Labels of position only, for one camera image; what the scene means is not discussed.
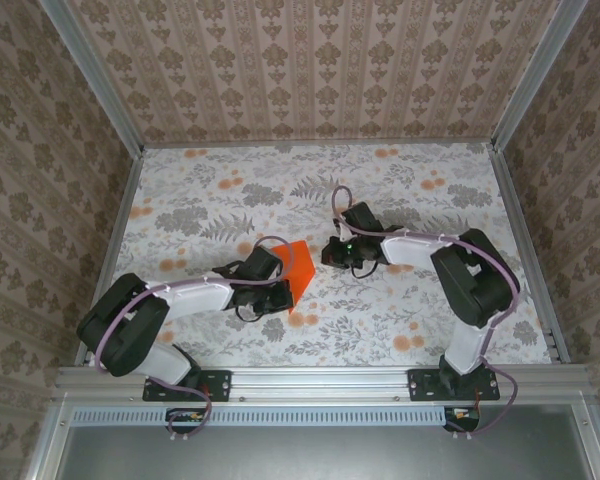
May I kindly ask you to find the floral patterned table mat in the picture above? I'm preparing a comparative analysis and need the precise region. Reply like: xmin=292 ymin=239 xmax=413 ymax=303
xmin=87 ymin=142 xmax=554 ymax=369

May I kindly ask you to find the right aluminium table side rail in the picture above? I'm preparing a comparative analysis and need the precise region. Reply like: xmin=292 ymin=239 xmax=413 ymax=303
xmin=487 ymin=144 xmax=572 ymax=364

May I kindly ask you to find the right black wrist camera box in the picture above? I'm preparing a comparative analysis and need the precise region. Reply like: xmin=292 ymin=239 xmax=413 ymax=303
xmin=340 ymin=201 xmax=381 ymax=236

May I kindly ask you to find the aluminium table side rail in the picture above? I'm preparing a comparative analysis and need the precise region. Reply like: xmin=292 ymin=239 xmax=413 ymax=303
xmin=487 ymin=144 xmax=572 ymax=364
xmin=73 ymin=147 xmax=147 ymax=366

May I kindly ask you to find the aluminium frame post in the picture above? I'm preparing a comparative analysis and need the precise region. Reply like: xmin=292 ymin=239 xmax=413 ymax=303
xmin=488 ymin=0 xmax=589 ymax=151
xmin=38 ymin=0 xmax=147 ymax=157

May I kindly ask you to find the left black wrist camera box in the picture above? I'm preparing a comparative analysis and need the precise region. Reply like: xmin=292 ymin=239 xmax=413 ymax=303
xmin=242 ymin=244 xmax=285 ymax=281

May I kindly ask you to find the left aluminium frame post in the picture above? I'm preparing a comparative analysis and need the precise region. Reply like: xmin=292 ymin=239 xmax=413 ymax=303
xmin=38 ymin=0 xmax=147 ymax=157

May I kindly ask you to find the grey metal sheet panel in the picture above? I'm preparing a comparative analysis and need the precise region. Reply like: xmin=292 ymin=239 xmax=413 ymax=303
xmin=54 ymin=424 xmax=594 ymax=480

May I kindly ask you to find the aluminium table end rail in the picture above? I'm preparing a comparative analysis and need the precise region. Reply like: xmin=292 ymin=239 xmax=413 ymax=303
xmin=142 ymin=139 xmax=496 ymax=150

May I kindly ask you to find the left aluminium table side rail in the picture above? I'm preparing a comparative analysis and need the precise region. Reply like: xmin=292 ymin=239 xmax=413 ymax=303
xmin=73 ymin=147 xmax=147 ymax=366

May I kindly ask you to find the grey slotted cable duct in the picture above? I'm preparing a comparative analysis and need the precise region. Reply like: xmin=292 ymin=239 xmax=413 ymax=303
xmin=72 ymin=405 xmax=481 ymax=425

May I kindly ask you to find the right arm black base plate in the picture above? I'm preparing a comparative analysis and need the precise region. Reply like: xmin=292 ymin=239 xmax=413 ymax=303
xmin=408 ymin=368 xmax=501 ymax=403

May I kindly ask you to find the right aluminium frame post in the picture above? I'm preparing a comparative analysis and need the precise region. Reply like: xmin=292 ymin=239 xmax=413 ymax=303
xmin=488 ymin=0 xmax=589 ymax=151

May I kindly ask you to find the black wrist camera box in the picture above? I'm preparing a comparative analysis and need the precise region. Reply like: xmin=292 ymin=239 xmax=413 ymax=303
xmin=242 ymin=244 xmax=285 ymax=281
xmin=340 ymin=201 xmax=381 ymax=236

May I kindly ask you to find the aluminium mounting rail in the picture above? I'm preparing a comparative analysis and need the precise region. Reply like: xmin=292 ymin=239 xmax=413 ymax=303
xmin=54 ymin=364 xmax=594 ymax=401

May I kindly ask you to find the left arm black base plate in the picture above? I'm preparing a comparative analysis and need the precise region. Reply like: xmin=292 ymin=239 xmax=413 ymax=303
xmin=142 ymin=368 xmax=232 ymax=403

